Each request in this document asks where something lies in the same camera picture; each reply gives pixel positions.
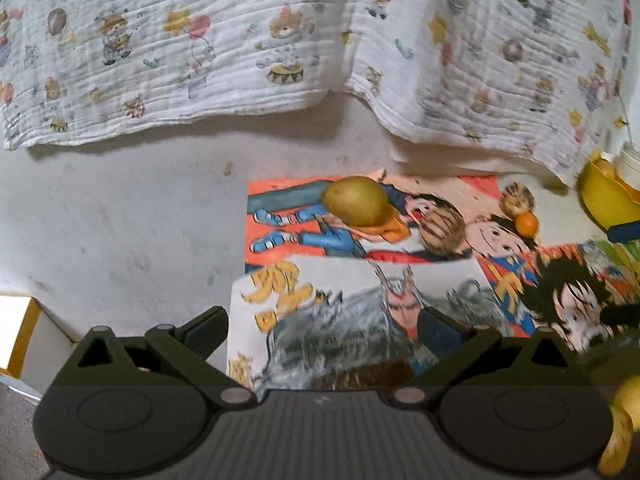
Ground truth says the white and orange jar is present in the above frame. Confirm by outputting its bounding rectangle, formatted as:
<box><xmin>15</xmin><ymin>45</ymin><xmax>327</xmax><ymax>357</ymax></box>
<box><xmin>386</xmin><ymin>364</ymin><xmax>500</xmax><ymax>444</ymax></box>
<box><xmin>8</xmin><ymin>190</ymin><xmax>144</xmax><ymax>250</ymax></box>
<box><xmin>616</xmin><ymin>142</ymin><xmax>640</xmax><ymax>186</ymax></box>

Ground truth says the white box with yellow edge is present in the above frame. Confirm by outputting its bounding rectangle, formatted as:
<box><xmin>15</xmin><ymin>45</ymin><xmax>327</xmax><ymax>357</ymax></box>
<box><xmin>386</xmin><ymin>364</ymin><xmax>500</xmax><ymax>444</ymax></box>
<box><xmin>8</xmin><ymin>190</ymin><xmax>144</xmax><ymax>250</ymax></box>
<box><xmin>0</xmin><ymin>295</ymin><xmax>77</xmax><ymax>401</ymax></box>

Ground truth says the yellow plastic bowl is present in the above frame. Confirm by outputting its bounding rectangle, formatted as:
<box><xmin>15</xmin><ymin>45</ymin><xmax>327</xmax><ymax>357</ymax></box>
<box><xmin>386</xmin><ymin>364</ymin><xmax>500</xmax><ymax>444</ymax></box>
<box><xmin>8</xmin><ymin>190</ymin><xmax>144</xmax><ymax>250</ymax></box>
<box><xmin>577</xmin><ymin>150</ymin><xmax>640</xmax><ymax>233</ymax></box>

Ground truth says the green pear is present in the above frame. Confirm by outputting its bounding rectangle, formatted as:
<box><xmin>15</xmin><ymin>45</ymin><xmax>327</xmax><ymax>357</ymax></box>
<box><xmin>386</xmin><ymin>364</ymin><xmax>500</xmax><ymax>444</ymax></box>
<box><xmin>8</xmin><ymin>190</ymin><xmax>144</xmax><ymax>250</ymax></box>
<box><xmin>321</xmin><ymin>176</ymin><xmax>391</xmax><ymax>226</ymax></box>

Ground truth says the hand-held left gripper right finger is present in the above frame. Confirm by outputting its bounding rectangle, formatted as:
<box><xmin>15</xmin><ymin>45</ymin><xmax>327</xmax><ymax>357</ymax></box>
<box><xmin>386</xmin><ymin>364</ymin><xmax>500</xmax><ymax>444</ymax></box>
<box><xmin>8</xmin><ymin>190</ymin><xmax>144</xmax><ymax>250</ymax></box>
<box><xmin>391</xmin><ymin>306</ymin><xmax>595</xmax><ymax>408</ymax></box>

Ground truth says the striped pepino melon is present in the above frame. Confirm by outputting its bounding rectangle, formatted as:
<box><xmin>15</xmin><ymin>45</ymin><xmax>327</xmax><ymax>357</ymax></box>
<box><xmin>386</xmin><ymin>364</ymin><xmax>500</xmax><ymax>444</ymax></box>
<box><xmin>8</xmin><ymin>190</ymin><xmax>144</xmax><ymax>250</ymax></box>
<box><xmin>500</xmin><ymin>182</ymin><xmax>536</xmax><ymax>218</ymax></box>

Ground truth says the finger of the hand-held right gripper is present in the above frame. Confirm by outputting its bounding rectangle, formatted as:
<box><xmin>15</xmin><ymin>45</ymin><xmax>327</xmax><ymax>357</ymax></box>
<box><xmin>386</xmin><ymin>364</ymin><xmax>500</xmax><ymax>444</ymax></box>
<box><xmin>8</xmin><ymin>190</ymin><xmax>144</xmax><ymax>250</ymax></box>
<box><xmin>599</xmin><ymin>304</ymin><xmax>640</xmax><ymax>329</ymax></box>
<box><xmin>607</xmin><ymin>221</ymin><xmax>640</xmax><ymax>244</ymax></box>

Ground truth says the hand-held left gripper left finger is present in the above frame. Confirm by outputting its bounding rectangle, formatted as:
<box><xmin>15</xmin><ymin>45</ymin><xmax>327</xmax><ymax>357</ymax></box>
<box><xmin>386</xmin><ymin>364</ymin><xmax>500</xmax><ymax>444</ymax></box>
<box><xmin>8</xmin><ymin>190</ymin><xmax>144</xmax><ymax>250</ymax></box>
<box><xmin>57</xmin><ymin>305</ymin><xmax>254</xmax><ymax>408</ymax></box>

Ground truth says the orange tangerine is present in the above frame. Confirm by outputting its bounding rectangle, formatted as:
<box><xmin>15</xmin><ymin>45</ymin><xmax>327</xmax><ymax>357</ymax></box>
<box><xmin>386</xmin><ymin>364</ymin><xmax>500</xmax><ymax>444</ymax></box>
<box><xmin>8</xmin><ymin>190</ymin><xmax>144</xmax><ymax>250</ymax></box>
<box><xmin>515</xmin><ymin>212</ymin><xmax>540</xmax><ymax>237</ymax></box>

